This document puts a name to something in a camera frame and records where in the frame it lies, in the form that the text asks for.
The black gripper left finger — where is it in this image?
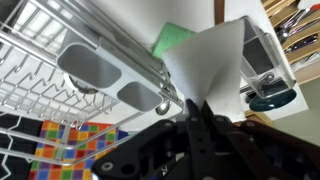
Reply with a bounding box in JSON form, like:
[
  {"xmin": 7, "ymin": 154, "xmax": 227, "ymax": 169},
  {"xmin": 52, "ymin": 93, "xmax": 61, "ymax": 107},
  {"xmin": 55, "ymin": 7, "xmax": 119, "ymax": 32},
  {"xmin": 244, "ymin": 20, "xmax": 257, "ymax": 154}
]
[{"xmin": 90, "ymin": 98, "xmax": 221, "ymax": 180}]

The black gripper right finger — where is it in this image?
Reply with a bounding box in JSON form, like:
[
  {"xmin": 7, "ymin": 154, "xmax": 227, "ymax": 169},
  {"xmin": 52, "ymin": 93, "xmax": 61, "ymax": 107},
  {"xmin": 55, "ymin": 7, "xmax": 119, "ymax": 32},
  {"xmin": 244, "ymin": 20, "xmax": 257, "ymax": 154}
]
[{"xmin": 200, "ymin": 100, "xmax": 320, "ymax": 180}]

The green sponge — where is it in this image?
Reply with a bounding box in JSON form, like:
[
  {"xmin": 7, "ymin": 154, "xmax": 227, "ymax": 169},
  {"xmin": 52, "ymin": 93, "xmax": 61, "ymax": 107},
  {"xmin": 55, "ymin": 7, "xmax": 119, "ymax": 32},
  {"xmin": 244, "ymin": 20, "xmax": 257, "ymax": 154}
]
[{"xmin": 151, "ymin": 21, "xmax": 198, "ymax": 61}]

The grey utensil drying holder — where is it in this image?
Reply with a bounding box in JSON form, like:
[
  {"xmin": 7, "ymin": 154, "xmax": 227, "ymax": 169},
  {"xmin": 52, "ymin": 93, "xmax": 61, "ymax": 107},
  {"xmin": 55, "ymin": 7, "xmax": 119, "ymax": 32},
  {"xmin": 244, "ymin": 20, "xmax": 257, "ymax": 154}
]
[{"xmin": 55, "ymin": 31, "xmax": 175, "ymax": 113}]

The wooden trivet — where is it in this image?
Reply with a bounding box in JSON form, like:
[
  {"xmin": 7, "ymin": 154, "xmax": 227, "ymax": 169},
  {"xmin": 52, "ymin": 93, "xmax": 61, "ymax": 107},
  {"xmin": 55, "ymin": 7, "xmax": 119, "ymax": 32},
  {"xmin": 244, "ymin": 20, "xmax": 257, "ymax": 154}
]
[{"xmin": 244, "ymin": 109, "xmax": 278, "ymax": 127}]

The small metal measuring spoon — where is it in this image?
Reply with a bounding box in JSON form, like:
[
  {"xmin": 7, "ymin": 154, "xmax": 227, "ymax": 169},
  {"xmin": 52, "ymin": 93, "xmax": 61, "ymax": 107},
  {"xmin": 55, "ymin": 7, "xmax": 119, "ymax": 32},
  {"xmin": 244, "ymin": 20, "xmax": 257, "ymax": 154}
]
[{"xmin": 154, "ymin": 99, "xmax": 173, "ymax": 116}]

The wooden drawer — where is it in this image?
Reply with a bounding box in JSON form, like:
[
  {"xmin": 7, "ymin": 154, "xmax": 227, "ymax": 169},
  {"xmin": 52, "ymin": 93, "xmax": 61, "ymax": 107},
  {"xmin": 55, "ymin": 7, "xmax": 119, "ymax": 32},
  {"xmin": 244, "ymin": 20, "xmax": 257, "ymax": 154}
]
[{"xmin": 259, "ymin": 0, "xmax": 320, "ymax": 86}]

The silver wire dish rack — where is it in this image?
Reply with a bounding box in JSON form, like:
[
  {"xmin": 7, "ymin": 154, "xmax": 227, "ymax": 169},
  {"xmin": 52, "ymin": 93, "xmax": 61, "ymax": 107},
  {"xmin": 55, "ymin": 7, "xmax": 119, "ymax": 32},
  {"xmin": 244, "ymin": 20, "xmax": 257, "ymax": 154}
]
[{"xmin": 0, "ymin": 0, "xmax": 185, "ymax": 168}]

